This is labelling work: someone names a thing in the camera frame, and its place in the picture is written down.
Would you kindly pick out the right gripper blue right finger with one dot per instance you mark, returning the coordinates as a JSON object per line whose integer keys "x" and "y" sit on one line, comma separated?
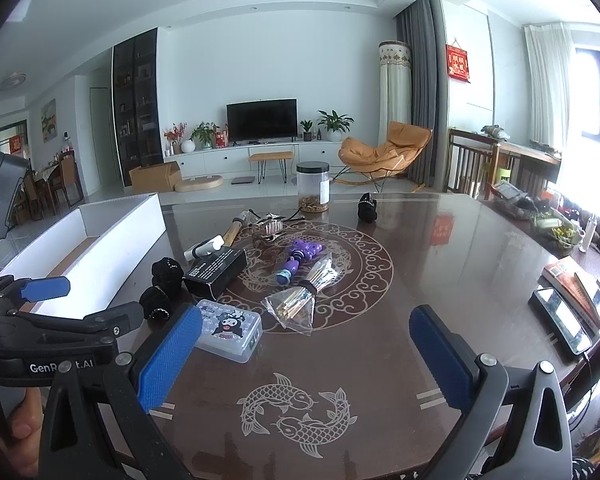
{"x": 536, "y": 441}

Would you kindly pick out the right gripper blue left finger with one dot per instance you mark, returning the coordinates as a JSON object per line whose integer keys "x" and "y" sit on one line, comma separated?
{"x": 75, "y": 443}

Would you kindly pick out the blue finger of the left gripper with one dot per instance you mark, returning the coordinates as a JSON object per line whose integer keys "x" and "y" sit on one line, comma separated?
{"x": 103, "y": 328}
{"x": 21, "y": 291}

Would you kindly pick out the clear cartoon pill case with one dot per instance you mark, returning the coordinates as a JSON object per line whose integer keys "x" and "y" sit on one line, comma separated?
{"x": 228, "y": 332}

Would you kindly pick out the black cardboard product box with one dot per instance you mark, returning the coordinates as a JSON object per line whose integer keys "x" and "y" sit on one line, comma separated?
{"x": 208, "y": 277}

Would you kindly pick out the white lotion tube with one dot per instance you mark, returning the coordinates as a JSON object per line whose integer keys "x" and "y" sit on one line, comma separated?
{"x": 204, "y": 249}

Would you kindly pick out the bagged wooden sticks bundle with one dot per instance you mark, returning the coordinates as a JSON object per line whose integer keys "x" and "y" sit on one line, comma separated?
{"x": 293, "y": 307}

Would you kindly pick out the black fuzzy sock bundle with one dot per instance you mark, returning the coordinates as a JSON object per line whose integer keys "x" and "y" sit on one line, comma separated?
{"x": 367, "y": 208}

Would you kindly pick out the gold cream tube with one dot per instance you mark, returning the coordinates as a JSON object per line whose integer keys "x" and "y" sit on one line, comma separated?
{"x": 230, "y": 235}

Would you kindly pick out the person's left hand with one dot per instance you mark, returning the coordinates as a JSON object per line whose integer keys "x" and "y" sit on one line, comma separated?
{"x": 26, "y": 420}

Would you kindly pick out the white storage box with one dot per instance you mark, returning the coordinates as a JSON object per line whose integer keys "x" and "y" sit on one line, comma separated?
{"x": 97, "y": 247}

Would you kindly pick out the tablet device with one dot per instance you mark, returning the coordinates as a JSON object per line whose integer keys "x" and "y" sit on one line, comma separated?
{"x": 571, "y": 329}

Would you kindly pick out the cardboard box on floor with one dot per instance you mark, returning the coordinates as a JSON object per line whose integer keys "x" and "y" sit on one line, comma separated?
{"x": 155, "y": 178}

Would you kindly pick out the red flowers in vase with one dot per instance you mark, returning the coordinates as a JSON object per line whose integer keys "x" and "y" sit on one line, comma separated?
{"x": 174, "y": 136}

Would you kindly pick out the white tv console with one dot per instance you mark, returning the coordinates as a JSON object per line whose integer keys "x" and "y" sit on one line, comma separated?
{"x": 234, "y": 162}

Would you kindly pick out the wooden bench stool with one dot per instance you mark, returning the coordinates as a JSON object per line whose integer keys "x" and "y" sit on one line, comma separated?
{"x": 262, "y": 159}

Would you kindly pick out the clear jar black lid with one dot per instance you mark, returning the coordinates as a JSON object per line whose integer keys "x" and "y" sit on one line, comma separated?
{"x": 313, "y": 183}

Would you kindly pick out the flat screen television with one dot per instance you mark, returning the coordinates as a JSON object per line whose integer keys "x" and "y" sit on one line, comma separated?
{"x": 262, "y": 120}

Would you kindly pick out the black display cabinet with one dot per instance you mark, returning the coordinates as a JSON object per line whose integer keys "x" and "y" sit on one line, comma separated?
{"x": 135, "y": 103}

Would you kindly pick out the wooden railing bench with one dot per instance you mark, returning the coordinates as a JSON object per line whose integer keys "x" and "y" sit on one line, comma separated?
{"x": 475, "y": 162}

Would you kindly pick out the green potted plant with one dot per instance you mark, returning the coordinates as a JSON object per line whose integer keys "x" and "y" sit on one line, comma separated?
{"x": 337, "y": 125}

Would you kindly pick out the standing air conditioner cover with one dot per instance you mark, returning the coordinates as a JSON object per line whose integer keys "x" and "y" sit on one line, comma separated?
{"x": 395, "y": 70}

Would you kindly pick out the grey curtain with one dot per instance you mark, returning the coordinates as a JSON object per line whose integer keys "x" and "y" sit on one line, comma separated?
{"x": 421, "y": 27}

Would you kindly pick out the red wall hanging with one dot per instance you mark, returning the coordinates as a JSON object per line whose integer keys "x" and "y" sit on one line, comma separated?
{"x": 457, "y": 63}

